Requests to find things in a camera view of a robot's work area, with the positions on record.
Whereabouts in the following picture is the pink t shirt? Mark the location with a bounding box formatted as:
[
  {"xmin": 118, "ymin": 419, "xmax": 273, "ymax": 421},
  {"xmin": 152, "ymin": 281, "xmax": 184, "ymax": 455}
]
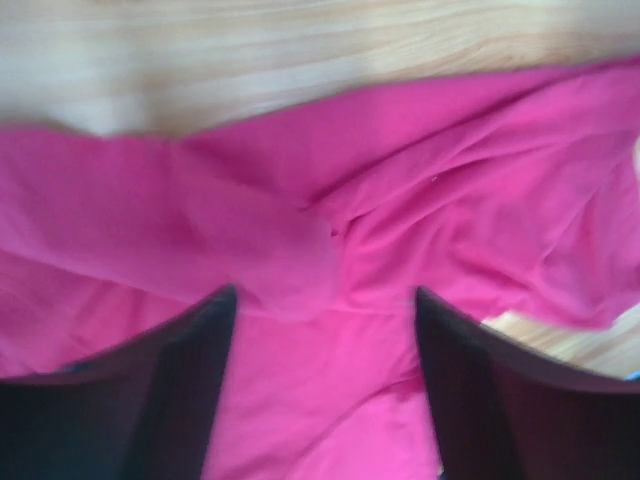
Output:
[{"xmin": 1, "ymin": 57, "xmax": 639, "ymax": 479}]

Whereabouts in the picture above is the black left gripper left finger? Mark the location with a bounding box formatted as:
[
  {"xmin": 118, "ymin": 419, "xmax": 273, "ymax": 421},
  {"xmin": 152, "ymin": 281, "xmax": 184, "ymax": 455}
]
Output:
[{"xmin": 1, "ymin": 286, "xmax": 237, "ymax": 479}]

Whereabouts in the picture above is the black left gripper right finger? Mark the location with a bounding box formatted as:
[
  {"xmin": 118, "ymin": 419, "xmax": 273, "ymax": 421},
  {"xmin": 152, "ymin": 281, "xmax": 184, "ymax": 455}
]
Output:
[{"xmin": 415, "ymin": 289, "xmax": 639, "ymax": 479}]

